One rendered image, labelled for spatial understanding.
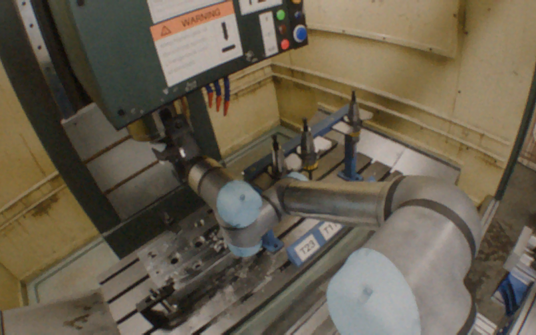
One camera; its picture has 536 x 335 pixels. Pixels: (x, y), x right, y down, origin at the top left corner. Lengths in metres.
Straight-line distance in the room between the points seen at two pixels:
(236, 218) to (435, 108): 1.06
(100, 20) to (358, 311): 0.48
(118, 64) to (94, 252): 1.49
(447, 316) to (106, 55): 0.53
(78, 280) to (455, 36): 2.08
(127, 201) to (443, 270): 1.23
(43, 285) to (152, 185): 1.00
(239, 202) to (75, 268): 1.48
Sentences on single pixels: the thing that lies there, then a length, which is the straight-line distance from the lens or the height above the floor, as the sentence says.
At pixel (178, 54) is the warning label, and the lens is 0.53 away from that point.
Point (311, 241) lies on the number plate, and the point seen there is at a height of 0.94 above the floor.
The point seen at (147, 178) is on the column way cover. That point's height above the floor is 1.02.
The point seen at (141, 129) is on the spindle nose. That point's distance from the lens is 0.70.
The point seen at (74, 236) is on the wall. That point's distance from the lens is 1.88.
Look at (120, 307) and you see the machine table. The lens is 1.13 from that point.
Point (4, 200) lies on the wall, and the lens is 1.73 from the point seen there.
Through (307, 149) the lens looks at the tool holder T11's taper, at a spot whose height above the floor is 1.24.
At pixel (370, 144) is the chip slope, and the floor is 0.82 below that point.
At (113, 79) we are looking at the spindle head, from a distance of 0.50.
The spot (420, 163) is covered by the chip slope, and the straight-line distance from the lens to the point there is 1.51.
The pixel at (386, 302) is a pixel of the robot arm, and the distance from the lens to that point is 0.27.
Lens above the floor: 1.75
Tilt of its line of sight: 38 degrees down
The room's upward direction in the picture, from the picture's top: 11 degrees counter-clockwise
